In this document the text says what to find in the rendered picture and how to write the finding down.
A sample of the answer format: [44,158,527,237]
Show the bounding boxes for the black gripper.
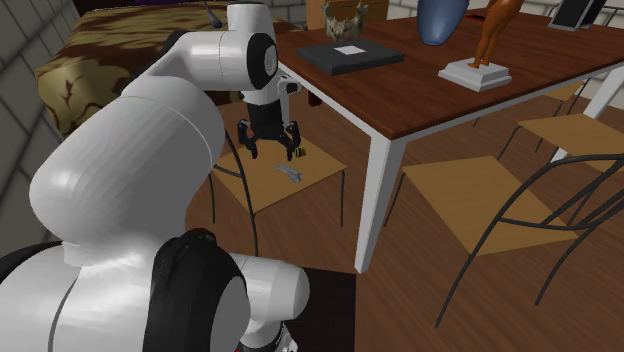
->
[236,102,302,163]

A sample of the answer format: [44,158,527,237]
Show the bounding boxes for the small grey flat tool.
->
[275,163,304,184]

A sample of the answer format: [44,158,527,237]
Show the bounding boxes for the black book with white label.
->
[295,38,406,77]

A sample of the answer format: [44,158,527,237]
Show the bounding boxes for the beige jawbone figure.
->
[320,1,370,42]

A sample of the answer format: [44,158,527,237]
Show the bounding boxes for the brown table with white legs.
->
[274,6,624,275]

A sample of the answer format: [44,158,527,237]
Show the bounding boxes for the dark robot stand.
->
[284,266,358,352]

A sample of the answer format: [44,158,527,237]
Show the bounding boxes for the brown camouflage patterned bed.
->
[34,1,302,139]

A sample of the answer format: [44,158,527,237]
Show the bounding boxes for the blue vase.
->
[416,0,471,48]

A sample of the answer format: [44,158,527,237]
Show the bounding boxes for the orange figure on white base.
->
[437,0,523,93]

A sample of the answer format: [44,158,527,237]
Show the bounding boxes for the black tablet on grey stand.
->
[547,0,610,33]

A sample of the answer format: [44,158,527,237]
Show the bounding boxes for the wooden chair with black frame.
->
[496,112,624,173]
[382,152,624,329]
[206,127,348,258]
[471,79,592,155]

